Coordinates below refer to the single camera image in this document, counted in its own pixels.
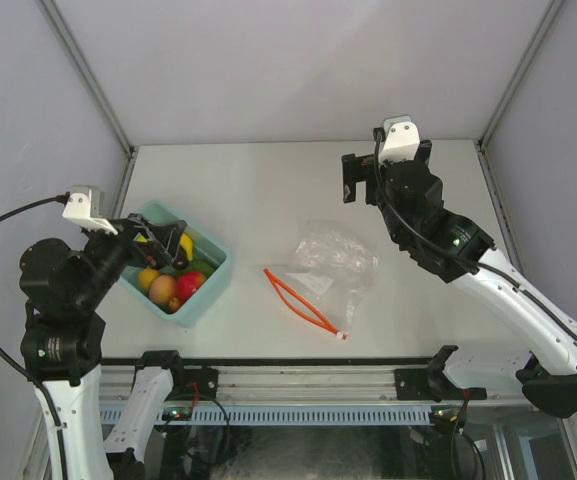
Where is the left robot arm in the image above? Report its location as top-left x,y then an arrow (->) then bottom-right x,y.
19,214 -> 188,479

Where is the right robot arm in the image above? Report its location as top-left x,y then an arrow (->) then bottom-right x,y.
341,140 -> 577,418

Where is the fake green vegetable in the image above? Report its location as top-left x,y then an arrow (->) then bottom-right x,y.
186,259 -> 216,278

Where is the clear zip top bag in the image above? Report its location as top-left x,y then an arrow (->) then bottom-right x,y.
263,220 -> 379,339

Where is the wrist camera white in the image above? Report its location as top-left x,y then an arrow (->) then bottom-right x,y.
379,115 -> 420,164
62,185 -> 118,235

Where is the fake small peach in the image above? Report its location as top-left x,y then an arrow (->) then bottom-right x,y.
148,275 -> 177,306

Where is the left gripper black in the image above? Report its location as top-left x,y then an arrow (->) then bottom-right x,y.
73,210 -> 186,306

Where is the blue slotted cable duct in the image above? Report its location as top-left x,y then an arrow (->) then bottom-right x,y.
98,404 -> 435,426

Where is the fake red yellow apple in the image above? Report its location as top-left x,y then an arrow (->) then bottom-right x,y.
176,270 -> 207,303

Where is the teal plastic bin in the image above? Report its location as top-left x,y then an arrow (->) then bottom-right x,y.
119,200 -> 233,328

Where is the aluminium rail frame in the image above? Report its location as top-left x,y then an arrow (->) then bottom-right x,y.
97,357 -> 534,404

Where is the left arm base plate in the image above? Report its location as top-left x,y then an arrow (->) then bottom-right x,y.
167,367 -> 219,400

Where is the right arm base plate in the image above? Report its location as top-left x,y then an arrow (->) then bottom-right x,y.
394,368 -> 442,402

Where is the fake yellow banana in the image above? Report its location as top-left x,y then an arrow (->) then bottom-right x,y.
135,233 -> 194,266

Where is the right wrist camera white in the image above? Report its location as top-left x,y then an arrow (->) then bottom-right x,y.
379,115 -> 420,164

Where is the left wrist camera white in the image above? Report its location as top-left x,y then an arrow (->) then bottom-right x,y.
62,185 -> 118,235

